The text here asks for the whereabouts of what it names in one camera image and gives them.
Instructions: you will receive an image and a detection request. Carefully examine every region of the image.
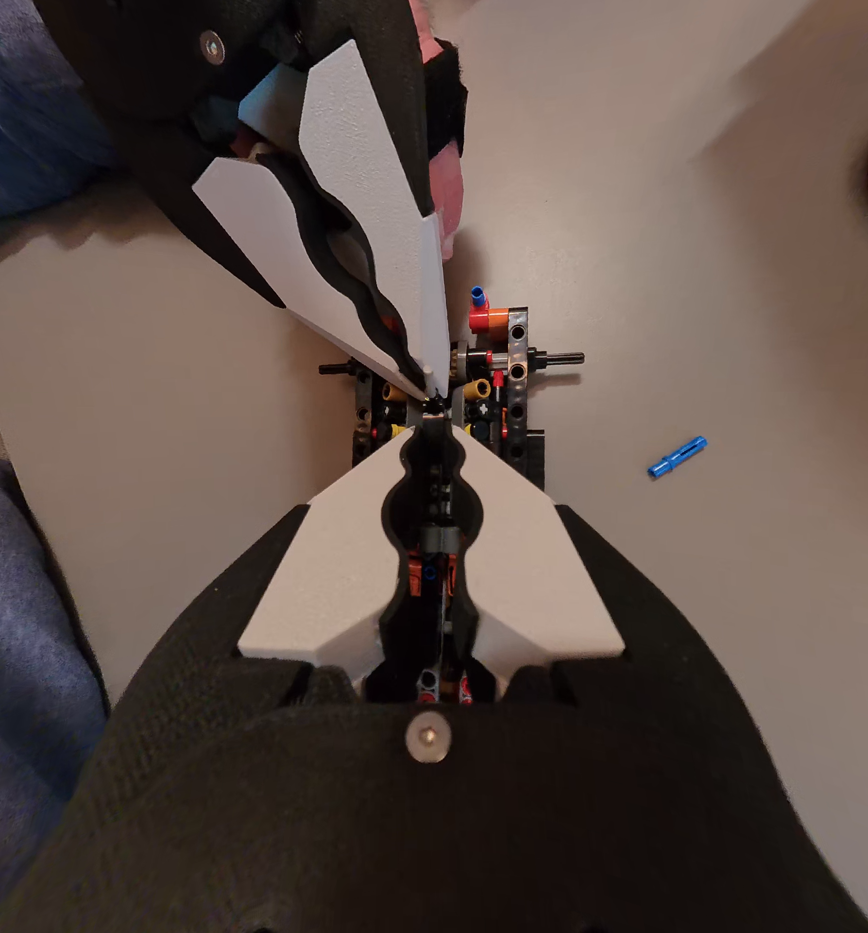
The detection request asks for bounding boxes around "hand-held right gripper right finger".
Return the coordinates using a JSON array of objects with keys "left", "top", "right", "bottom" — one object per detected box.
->
[{"left": 437, "top": 426, "right": 626, "bottom": 699}]

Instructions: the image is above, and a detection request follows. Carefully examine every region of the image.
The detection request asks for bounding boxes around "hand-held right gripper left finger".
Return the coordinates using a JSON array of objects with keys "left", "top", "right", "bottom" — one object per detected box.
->
[{"left": 237, "top": 429, "right": 435, "bottom": 698}]

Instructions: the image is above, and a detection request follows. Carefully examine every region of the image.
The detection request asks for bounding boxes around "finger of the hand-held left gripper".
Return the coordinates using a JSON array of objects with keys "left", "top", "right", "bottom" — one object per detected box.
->
[
  {"left": 238, "top": 40, "right": 451, "bottom": 398},
  {"left": 192, "top": 142, "right": 435, "bottom": 402}
]

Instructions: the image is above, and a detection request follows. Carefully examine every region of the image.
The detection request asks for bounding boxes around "multicolour lego car chassis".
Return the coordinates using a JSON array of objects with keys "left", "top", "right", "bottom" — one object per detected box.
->
[{"left": 319, "top": 284, "right": 586, "bottom": 708}]

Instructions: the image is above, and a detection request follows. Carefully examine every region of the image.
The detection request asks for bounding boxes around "blue lego pin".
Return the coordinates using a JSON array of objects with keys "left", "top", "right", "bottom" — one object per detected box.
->
[{"left": 647, "top": 436, "right": 709, "bottom": 480}]

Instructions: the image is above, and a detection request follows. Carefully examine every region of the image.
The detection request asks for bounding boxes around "person's left leg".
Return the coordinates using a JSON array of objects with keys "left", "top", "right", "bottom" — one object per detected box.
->
[{"left": 0, "top": 0, "right": 132, "bottom": 223}]

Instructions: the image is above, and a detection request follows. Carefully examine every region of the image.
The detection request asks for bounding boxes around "person's leg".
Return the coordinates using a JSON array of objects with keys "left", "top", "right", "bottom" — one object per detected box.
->
[
  {"left": 0, "top": 445, "right": 112, "bottom": 933},
  {"left": 0, "top": 0, "right": 132, "bottom": 223}
]

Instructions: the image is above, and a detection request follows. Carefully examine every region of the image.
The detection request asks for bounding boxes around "person's right leg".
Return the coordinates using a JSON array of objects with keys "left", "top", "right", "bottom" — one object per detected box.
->
[{"left": 0, "top": 445, "right": 112, "bottom": 933}]

